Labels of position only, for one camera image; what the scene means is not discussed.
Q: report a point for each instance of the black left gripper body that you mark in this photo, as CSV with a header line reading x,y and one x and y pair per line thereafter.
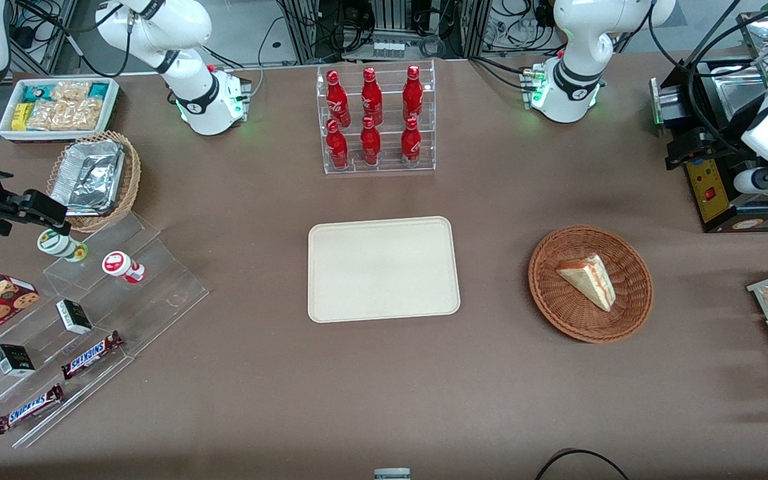
x,y
722,142

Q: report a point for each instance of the triangle sandwich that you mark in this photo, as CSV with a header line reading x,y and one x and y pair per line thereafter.
x,y
590,281

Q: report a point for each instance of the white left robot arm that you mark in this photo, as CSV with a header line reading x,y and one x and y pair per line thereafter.
x,y
574,83

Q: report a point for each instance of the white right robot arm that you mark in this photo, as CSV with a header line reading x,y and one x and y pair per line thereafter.
x,y
198,100

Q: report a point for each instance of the tan wicker basket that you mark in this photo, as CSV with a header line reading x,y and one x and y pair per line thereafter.
x,y
127,186

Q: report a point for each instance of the round brown wicker basket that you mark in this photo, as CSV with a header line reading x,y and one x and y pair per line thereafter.
x,y
557,306

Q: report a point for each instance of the beige plastic tray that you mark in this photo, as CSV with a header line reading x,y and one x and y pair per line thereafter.
x,y
384,270

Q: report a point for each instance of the green sunflower yogurt cup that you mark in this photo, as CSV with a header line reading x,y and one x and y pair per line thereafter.
x,y
57,244

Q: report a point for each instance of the black appliance with yellow panel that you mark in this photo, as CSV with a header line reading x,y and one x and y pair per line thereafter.
x,y
710,193

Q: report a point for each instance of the silver foil packet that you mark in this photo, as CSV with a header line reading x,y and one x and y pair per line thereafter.
x,y
87,176

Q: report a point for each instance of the white rectangular snack bin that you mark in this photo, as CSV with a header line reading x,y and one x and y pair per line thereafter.
x,y
5,126

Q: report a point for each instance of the yellow snack pack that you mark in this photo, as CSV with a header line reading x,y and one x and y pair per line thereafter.
x,y
20,116

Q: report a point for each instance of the red yogurt cup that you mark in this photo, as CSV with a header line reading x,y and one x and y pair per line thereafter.
x,y
119,265

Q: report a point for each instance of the clear rice cracker bag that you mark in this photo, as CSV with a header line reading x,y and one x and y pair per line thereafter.
x,y
70,90
67,114

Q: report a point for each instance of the small black box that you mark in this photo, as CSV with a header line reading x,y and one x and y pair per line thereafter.
x,y
74,316
14,360

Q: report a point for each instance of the teal snack pack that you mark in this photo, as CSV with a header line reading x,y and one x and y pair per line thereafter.
x,y
36,92
98,90

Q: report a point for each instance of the clear acrylic step shelf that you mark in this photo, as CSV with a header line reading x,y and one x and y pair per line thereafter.
x,y
157,293

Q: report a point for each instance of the brown Snickers bar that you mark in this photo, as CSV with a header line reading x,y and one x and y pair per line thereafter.
x,y
28,408
90,355

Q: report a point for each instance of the red cola bottle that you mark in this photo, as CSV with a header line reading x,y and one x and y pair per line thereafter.
x,y
412,96
337,148
371,98
410,145
370,145
338,100

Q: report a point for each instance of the clear acrylic bottle rack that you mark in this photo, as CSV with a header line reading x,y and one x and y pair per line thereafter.
x,y
387,143

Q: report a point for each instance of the white power strip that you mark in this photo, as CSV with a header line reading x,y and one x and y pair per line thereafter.
x,y
392,50

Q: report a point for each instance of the small grey device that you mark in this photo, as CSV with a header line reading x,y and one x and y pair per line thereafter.
x,y
392,474

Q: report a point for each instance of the aluminium frame rack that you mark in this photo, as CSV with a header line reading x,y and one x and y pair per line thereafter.
x,y
304,33

